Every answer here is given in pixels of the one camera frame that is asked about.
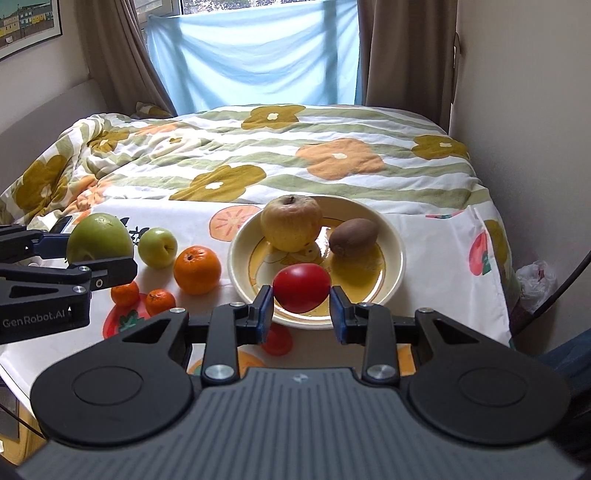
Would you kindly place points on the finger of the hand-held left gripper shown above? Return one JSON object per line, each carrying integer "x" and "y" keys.
{"x": 111, "y": 272}
{"x": 51, "y": 244}

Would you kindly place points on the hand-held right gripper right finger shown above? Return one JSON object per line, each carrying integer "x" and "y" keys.
{"x": 338, "y": 316}

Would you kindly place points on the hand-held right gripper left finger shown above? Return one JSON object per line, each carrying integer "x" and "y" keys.
{"x": 265, "y": 316}

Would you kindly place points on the small tangerine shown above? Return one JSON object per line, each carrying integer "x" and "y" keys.
{"x": 125, "y": 294}
{"x": 160, "y": 302}

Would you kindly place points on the large green apple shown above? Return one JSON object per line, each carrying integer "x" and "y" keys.
{"x": 99, "y": 237}

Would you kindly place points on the red tomato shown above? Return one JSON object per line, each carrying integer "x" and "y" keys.
{"x": 302, "y": 286}

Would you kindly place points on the small green apple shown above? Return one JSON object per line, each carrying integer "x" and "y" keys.
{"x": 158, "y": 247}

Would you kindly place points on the cream yellow ceramic bowl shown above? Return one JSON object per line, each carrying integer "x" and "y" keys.
{"x": 392, "y": 258}

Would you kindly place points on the orange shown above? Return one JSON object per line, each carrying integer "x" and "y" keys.
{"x": 197, "y": 270}

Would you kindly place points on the brown kiwi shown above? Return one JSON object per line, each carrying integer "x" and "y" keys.
{"x": 353, "y": 237}

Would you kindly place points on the yellow wrinkled apple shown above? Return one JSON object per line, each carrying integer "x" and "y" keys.
{"x": 291, "y": 224}

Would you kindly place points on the white printed cloth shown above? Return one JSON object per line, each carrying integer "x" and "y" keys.
{"x": 443, "y": 277}

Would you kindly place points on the beige headboard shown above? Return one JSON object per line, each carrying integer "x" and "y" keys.
{"x": 51, "y": 106}

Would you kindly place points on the floral striped blanket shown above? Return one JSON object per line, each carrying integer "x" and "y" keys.
{"x": 286, "y": 152}

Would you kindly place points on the white plastic bag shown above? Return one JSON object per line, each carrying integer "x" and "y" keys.
{"x": 535, "y": 286}

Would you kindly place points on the brown curtain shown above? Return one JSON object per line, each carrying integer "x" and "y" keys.
{"x": 124, "y": 50}
{"x": 406, "y": 55}

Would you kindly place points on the dark blue cloth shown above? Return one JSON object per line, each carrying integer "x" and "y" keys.
{"x": 570, "y": 364}

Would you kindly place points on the light blue window cloth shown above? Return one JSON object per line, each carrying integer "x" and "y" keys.
{"x": 258, "y": 60}

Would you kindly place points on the window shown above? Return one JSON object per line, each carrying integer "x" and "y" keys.
{"x": 258, "y": 5}

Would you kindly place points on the framed wall poster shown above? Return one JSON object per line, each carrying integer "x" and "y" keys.
{"x": 25, "y": 23}

